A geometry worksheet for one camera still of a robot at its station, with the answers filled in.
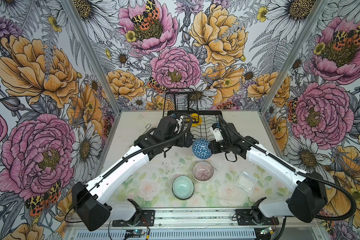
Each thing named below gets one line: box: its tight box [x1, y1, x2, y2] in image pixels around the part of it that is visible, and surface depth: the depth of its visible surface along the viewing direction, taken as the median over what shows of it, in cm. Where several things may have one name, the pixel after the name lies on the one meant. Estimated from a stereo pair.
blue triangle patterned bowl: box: [192, 137, 212, 160], surface depth 85 cm
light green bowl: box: [172, 175, 195, 201], surface depth 81 cm
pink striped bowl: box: [192, 161, 214, 183], surface depth 87 cm
